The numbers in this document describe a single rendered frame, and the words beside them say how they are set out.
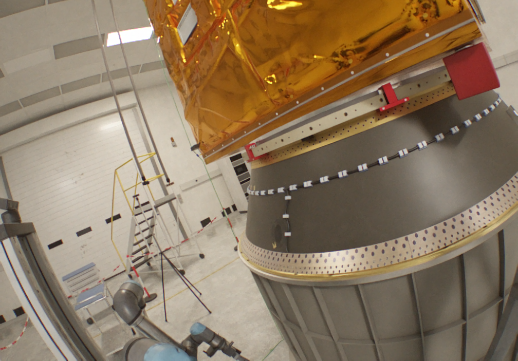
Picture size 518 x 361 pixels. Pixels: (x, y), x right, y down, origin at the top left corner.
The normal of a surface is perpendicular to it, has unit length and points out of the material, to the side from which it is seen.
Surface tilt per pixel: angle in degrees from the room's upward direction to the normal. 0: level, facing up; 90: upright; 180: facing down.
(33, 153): 90
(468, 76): 90
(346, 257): 43
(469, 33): 90
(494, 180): 62
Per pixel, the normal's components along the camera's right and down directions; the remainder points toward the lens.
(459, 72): -0.76, 0.34
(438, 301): -0.32, 0.18
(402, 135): -0.41, -0.29
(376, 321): -0.50, 0.25
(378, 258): -0.59, -0.51
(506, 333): -0.09, 0.15
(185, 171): 0.54, -0.18
